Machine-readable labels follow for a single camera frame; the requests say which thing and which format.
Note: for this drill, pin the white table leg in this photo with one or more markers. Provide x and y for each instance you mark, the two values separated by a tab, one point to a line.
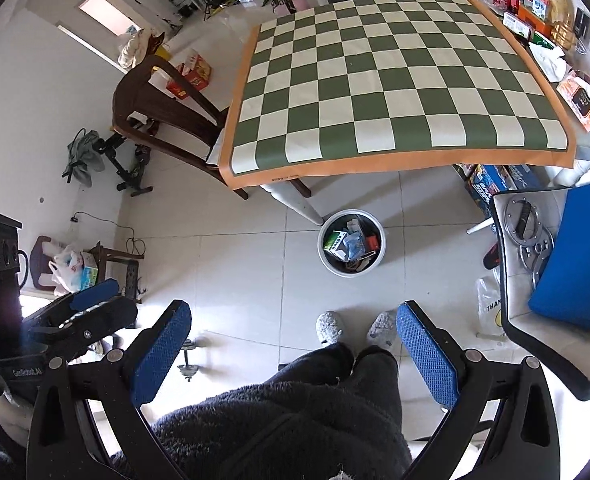
295	202

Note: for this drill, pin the dark wooden chair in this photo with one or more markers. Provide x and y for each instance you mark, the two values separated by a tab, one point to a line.
140	125

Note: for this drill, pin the white and red plastic bag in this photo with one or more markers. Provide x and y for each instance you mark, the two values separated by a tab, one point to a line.
67	265

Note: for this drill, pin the red cardboard box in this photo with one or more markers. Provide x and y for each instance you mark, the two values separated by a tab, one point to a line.
190	77

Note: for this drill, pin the blue printed cardboard box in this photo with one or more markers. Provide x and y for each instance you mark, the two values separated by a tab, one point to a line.
495	185

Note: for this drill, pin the person's dark fleece pants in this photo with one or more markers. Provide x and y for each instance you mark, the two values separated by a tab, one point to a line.
285	420

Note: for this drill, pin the small wooden table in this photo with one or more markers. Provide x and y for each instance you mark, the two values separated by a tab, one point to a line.
110	257

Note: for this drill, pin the torn green and white box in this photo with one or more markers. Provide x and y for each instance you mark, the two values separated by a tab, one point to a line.
334	244

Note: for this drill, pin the grey fuzzy slipper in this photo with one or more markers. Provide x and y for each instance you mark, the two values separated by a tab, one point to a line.
382	327
331	327

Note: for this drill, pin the orange snack packet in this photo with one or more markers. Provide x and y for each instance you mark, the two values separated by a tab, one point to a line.
580	100

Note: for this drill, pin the grey-green cloth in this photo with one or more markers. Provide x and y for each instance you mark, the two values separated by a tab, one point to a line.
85	155

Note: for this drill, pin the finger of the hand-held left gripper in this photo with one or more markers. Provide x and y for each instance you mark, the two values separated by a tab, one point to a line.
90	325
95	292

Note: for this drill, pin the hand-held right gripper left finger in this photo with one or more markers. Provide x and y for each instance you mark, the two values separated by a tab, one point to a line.
160	355

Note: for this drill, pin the green checkered tablecloth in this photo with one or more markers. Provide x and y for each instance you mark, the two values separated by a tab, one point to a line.
375	85

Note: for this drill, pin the white chair with black frame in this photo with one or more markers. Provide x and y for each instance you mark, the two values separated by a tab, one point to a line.
515	300

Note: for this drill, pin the blue cushion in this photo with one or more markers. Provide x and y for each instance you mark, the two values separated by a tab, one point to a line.
580	260

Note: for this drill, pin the white trash bin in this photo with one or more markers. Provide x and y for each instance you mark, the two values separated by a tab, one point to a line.
375	220

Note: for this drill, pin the orange box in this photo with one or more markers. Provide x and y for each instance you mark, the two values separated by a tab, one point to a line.
535	20

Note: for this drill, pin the black exercise equipment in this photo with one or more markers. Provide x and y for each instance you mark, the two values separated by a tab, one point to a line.
130	170

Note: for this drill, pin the blue plastic bag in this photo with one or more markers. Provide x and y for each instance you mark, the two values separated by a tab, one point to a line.
355	246

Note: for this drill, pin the small dumbbell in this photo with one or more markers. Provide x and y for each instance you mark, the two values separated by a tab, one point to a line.
187	360

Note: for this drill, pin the yellow bin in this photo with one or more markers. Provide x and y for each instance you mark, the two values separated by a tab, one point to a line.
165	51

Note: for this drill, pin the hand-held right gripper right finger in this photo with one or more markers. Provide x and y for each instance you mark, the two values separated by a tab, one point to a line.
427	355

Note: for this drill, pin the white stuffed bag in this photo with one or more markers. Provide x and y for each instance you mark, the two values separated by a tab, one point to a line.
132	47

